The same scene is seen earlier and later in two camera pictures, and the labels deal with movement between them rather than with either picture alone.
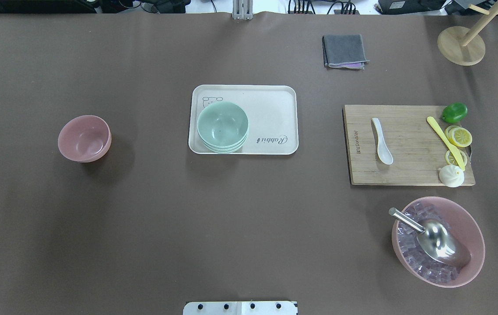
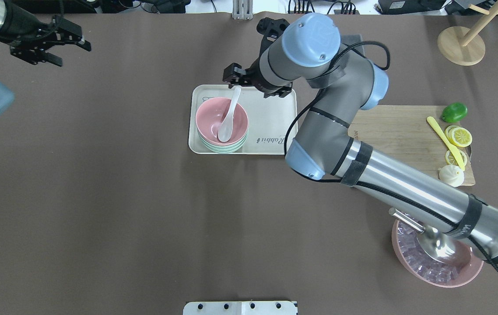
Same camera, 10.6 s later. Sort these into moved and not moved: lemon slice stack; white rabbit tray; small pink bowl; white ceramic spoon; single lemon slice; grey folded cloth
Moved: small pink bowl; white ceramic spoon
Not moved: grey folded cloth; single lemon slice; lemon slice stack; white rabbit tray
